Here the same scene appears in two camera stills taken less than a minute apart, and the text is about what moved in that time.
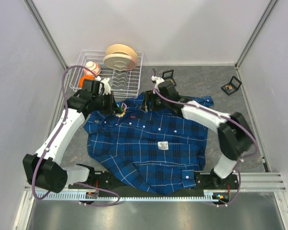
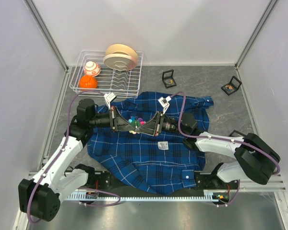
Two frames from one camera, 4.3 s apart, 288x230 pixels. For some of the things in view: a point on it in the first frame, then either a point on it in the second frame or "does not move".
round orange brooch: (228, 87) does not move
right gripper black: (150, 97) to (150, 127)
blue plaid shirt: (157, 152) does not move
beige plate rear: (118, 48) does not move
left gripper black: (113, 109) to (120, 124)
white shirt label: (163, 145) does not move
